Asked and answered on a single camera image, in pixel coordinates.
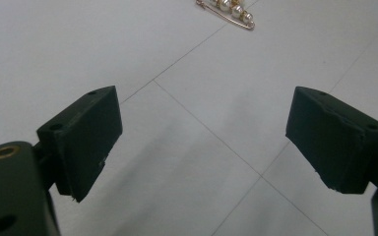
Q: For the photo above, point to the gold pearl brooch pin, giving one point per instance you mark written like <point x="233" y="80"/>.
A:
<point x="233" y="13"/>

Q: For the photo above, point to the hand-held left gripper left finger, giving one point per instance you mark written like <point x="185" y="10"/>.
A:
<point x="85" y="141"/>

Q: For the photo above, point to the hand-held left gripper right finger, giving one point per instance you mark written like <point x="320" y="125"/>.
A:
<point x="334" y="147"/>

